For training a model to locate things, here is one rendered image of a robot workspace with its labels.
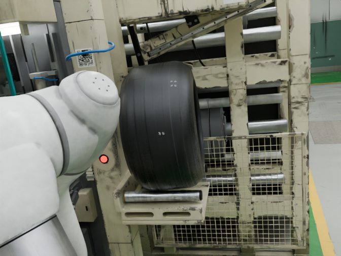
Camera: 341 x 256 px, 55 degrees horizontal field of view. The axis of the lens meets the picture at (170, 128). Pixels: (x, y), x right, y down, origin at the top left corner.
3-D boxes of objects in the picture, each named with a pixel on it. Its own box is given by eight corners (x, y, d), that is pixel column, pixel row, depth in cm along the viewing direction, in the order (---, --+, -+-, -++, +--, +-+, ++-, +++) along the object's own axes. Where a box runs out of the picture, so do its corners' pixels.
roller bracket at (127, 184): (115, 213, 142) (111, 193, 139) (140, 174, 179) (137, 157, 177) (123, 213, 141) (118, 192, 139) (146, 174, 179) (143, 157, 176)
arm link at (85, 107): (73, 114, 65) (5, 136, 55) (105, 45, 53) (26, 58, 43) (111, 166, 62) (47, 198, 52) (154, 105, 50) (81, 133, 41)
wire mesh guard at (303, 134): (154, 247, 206) (138, 141, 187) (155, 245, 208) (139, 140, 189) (306, 249, 187) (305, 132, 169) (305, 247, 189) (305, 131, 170)
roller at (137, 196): (123, 189, 146) (126, 194, 149) (121, 198, 143) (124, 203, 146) (201, 187, 138) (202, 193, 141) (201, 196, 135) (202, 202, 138)
